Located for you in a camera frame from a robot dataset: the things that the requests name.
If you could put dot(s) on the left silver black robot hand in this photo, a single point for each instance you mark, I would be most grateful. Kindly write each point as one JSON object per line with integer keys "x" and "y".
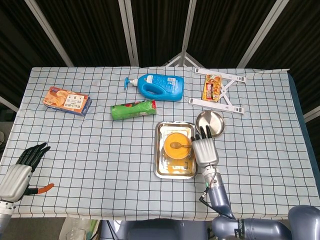
{"x": 13, "y": 181}

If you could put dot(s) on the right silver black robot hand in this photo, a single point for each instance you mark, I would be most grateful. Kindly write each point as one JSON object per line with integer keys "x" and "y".
{"x": 205, "y": 151}

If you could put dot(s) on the small metal spoon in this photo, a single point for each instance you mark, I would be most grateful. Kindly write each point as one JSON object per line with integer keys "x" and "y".
{"x": 174, "y": 144}

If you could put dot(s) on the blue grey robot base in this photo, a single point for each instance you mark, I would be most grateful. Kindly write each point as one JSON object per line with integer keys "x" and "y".
{"x": 155, "y": 231}

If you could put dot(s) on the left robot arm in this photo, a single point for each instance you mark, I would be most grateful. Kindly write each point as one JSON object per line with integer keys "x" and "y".
{"x": 4, "y": 220}

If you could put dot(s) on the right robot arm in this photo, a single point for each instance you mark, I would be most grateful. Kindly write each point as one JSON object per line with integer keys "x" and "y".
{"x": 217, "y": 192}

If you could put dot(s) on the bowl of yellow liquid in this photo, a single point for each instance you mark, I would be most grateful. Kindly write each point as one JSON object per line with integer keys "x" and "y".
{"x": 175, "y": 153}

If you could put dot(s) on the rectangular steel tray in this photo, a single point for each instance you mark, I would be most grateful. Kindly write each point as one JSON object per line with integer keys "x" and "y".
{"x": 159, "y": 150}

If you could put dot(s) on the blue checkered tablecloth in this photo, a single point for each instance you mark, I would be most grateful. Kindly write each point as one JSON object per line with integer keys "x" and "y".
{"x": 100, "y": 150}

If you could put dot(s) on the round steel plate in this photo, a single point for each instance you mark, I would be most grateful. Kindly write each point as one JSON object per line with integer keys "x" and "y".
{"x": 215, "y": 120}

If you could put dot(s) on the white folding laptop stand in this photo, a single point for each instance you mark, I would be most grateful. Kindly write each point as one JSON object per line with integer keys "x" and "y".
{"x": 232, "y": 108}

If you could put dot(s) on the yellow red curry box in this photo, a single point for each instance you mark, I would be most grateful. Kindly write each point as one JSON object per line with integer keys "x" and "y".
{"x": 212, "y": 87}

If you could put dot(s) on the blue pump detergent bottle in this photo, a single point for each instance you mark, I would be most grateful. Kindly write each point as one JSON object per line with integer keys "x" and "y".
{"x": 162, "y": 87}

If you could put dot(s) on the clear plastic bag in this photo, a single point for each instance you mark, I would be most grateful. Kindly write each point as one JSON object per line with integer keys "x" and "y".
{"x": 75, "y": 230}

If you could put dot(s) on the green chip can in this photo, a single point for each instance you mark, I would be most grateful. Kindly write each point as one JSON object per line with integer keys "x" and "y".
{"x": 132, "y": 110}

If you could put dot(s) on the orange biscuit box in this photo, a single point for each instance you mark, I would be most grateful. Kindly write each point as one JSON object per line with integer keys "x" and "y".
{"x": 65, "y": 100}

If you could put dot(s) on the white metal floor stand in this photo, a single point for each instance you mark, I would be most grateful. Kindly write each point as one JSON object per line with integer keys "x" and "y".
{"x": 183, "y": 55}

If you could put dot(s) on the dark blue table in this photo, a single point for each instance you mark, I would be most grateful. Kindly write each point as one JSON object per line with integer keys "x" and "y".
{"x": 300, "y": 112}

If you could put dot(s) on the dark folding screen white frame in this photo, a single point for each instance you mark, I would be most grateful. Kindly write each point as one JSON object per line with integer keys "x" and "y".
{"x": 87, "y": 30}

